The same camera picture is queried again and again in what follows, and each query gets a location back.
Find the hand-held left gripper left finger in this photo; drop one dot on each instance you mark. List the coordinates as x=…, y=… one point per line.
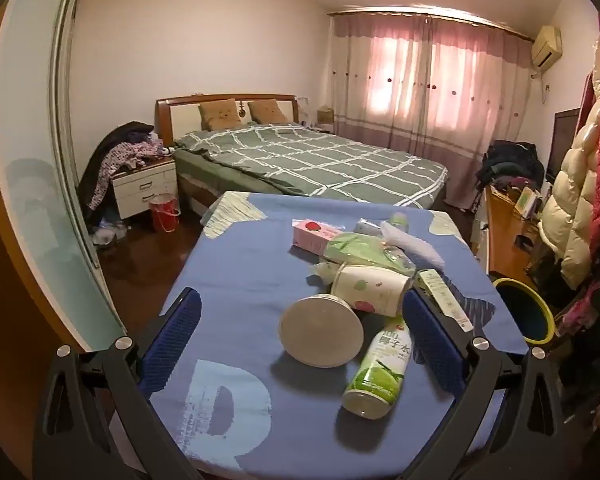
x=172, y=342

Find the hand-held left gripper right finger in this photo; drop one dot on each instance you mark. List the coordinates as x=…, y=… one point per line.
x=432, y=342

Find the green label drink bottle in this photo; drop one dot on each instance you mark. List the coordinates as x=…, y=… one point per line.
x=380, y=365

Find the fruit print paper cup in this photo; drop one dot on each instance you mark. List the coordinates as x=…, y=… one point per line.
x=370, y=287

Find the yellow rim trash bin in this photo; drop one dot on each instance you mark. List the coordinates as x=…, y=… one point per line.
x=527, y=312

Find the green wipes packet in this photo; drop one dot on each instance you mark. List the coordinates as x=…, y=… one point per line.
x=360, y=252

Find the pink strawberry milk carton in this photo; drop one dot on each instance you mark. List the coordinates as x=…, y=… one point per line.
x=312, y=235

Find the long white green box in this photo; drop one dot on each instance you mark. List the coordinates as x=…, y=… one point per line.
x=442, y=292

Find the white paper tissue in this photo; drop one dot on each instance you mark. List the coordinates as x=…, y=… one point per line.
x=412, y=245

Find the small green cap bottle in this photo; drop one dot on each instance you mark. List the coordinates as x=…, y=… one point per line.
x=400, y=220

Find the plastic bags on floor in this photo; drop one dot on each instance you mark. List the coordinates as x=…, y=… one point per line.
x=109, y=232

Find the red bucket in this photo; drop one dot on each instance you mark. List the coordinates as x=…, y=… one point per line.
x=164, y=212

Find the small grey-green packet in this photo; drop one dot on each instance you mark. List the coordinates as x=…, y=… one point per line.
x=367, y=226

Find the wooden desk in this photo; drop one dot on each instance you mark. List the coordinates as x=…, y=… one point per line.
x=505, y=230

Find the white nightstand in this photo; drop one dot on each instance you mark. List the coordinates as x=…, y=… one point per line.
x=142, y=187

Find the green book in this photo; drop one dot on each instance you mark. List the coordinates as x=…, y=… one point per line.
x=525, y=202

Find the pile of mixed clothes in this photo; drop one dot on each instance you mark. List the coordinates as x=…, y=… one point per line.
x=115, y=157

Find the pile of dark clothes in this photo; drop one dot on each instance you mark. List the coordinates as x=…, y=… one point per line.
x=510, y=160

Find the cream puffer jacket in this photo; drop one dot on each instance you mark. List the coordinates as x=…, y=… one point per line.
x=572, y=200

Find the green checked duvet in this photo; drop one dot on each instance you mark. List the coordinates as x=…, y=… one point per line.
x=310, y=160

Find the frosted glass sliding door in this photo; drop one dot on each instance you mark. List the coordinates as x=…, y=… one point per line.
x=35, y=160

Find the wooden bed with headboard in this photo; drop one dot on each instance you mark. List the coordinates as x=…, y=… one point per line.
x=180, y=110

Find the pink sheer curtain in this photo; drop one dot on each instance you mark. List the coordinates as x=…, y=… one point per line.
x=420, y=110

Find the brown face pillow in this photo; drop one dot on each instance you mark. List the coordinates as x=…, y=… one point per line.
x=267, y=111
x=221, y=114

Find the black television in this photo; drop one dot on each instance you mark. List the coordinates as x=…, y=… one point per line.
x=562, y=145

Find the wicker tissue box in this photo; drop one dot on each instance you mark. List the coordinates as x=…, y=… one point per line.
x=324, y=115

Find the bedside lamp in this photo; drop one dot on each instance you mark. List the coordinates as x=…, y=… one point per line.
x=304, y=110

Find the beige air conditioner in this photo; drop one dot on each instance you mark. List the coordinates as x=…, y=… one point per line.
x=546, y=45

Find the curtain rod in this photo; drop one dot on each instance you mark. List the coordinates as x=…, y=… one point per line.
x=430, y=14

